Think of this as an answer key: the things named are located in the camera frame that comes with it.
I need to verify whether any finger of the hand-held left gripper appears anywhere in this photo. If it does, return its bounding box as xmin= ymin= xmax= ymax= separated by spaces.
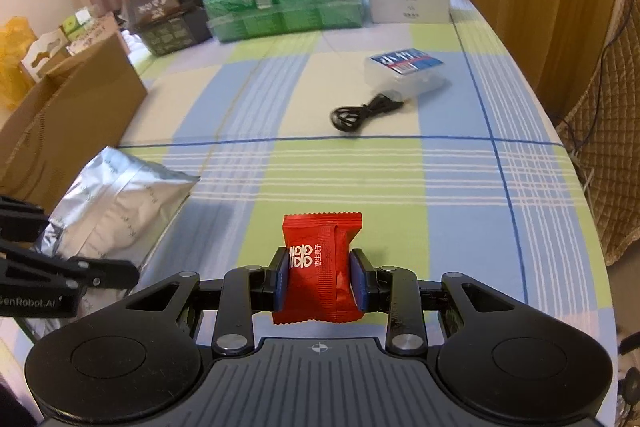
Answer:
xmin=0 ymin=195 xmax=51 ymax=244
xmin=0 ymin=239 xmax=141 ymax=292

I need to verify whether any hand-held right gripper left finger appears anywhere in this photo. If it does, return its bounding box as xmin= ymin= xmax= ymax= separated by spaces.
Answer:
xmin=122 ymin=248 xmax=291 ymax=357

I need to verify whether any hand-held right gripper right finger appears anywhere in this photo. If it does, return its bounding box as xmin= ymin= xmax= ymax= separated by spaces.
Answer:
xmin=349 ymin=248 xmax=522 ymax=357

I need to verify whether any red candy packet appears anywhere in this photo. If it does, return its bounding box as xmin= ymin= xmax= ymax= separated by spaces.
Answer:
xmin=272 ymin=213 xmax=364 ymax=326

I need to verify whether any silver foil pouch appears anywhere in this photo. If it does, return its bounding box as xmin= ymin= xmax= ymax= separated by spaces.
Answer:
xmin=37 ymin=146 xmax=202 ymax=309

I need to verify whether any desktop with checked tablecloth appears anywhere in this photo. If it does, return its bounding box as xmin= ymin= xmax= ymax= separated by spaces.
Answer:
xmin=0 ymin=0 xmax=617 ymax=427

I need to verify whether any brown cardboard box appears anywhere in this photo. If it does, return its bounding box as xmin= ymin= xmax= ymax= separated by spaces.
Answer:
xmin=0 ymin=14 xmax=149 ymax=214

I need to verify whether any yellow plastic bag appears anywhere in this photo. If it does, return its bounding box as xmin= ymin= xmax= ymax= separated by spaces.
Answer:
xmin=0 ymin=18 xmax=39 ymax=110

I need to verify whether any beige cardboard hang tab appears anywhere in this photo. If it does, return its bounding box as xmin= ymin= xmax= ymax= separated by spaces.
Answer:
xmin=20 ymin=29 xmax=69 ymax=84

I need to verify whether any small green white box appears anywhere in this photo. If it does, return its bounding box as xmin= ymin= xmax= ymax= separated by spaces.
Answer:
xmin=60 ymin=7 xmax=101 ymax=40

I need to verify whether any clear plastic box blue label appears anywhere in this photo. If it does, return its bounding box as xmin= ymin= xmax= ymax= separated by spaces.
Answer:
xmin=363 ymin=49 xmax=449 ymax=104

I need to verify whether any dark olive printed box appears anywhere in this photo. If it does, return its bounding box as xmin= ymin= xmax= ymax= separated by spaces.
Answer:
xmin=132 ymin=4 xmax=212 ymax=57

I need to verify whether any green drink carton pack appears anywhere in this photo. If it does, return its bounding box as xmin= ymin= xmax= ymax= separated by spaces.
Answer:
xmin=202 ymin=0 xmax=367 ymax=44

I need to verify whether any chair with tan quilted cover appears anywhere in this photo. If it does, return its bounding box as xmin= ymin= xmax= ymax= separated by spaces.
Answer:
xmin=555 ymin=0 xmax=640 ymax=266

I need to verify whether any black coiled usb cable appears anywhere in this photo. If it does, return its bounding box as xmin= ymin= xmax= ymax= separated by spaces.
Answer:
xmin=330 ymin=93 xmax=405 ymax=136

